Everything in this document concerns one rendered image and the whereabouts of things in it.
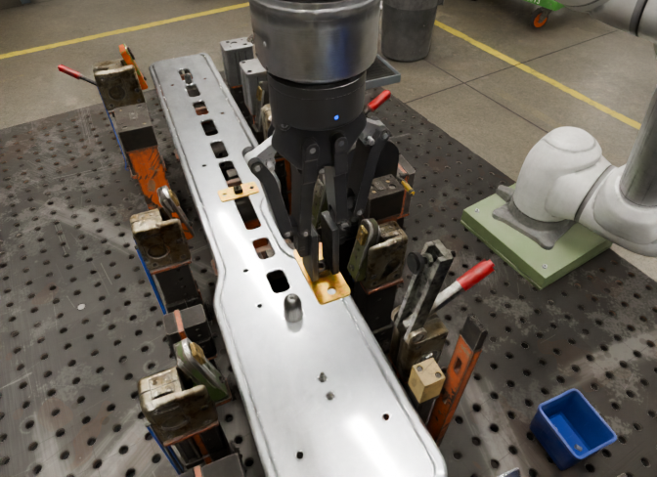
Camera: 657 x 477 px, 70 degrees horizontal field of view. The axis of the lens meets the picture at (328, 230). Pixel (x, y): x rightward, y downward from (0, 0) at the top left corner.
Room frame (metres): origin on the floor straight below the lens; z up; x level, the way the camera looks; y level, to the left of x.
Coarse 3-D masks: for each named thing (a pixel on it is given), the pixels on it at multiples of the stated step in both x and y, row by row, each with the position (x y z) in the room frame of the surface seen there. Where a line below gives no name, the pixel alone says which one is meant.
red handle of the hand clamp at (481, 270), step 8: (480, 264) 0.44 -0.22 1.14; (488, 264) 0.43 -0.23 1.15; (472, 272) 0.43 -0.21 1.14; (480, 272) 0.43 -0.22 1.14; (488, 272) 0.43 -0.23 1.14; (464, 280) 0.42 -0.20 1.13; (472, 280) 0.42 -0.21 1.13; (480, 280) 0.42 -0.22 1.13; (448, 288) 0.42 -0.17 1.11; (456, 288) 0.42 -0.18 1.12; (464, 288) 0.41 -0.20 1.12; (440, 296) 0.41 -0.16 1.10; (448, 296) 0.41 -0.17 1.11; (456, 296) 0.41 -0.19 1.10; (440, 304) 0.40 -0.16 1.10; (432, 312) 0.40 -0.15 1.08; (408, 320) 0.39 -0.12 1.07
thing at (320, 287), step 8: (320, 248) 0.37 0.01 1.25; (296, 256) 0.36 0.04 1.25; (320, 256) 0.36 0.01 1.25; (320, 264) 0.34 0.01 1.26; (304, 272) 0.33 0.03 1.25; (320, 272) 0.33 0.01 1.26; (328, 272) 0.33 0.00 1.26; (320, 280) 0.32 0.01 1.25; (328, 280) 0.32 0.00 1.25; (336, 280) 0.32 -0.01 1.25; (312, 288) 0.31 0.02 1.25; (320, 288) 0.31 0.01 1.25; (328, 288) 0.31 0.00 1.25; (336, 288) 0.31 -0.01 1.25; (344, 288) 0.31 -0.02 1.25; (320, 296) 0.30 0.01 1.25; (328, 296) 0.30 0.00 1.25; (336, 296) 0.30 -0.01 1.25; (344, 296) 0.30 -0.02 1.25; (320, 304) 0.29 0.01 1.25
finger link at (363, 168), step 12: (384, 132) 0.35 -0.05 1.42; (360, 144) 0.36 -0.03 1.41; (384, 144) 0.35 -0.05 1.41; (360, 156) 0.35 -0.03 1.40; (372, 156) 0.34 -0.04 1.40; (360, 168) 0.35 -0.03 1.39; (372, 168) 0.34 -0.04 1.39; (348, 180) 0.36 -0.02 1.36; (360, 180) 0.34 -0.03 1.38; (348, 192) 0.36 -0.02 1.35; (360, 192) 0.34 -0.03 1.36; (360, 204) 0.34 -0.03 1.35
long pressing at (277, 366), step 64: (192, 64) 1.36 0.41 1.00; (192, 128) 1.01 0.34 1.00; (192, 192) 0.77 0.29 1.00; (256, 256) 0.58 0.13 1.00; (256, 320) 0.44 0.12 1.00; (320, 320) 0.44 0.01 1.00; (256, 384) 0.33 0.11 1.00; (320, 384) 0.33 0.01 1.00; (384, 384) 0.33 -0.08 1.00; (320, 448) 0.24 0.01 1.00; (384, 448) 0.24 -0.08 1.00
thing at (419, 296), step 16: (432, 240) 0.42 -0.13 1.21; (416, 256) 0.39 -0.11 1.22; (432, 256) 0.40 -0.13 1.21; (448, 256) 0.39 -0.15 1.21; (416, 272) 0.38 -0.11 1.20; (432, 272) 0.38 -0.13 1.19; (416, 288) 0.40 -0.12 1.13; (432, 288) 0.38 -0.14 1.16; (416, 304) 0.39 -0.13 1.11; (432, 304) 0.38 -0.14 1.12; (400, 320) 0.40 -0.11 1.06; (416, 320) 0.37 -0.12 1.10
